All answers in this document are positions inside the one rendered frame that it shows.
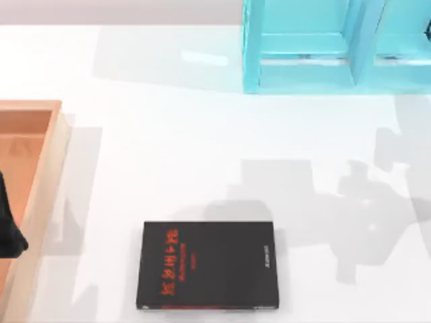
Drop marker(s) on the black book with red lettering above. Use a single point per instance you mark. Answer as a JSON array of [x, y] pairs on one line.
[[215, 266]]

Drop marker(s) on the light blue rack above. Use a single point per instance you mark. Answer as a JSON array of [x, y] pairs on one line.
[[303, 75]]

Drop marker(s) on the shallow salmon-coloured box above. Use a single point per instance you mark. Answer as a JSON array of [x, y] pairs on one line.
[[37, 161]]

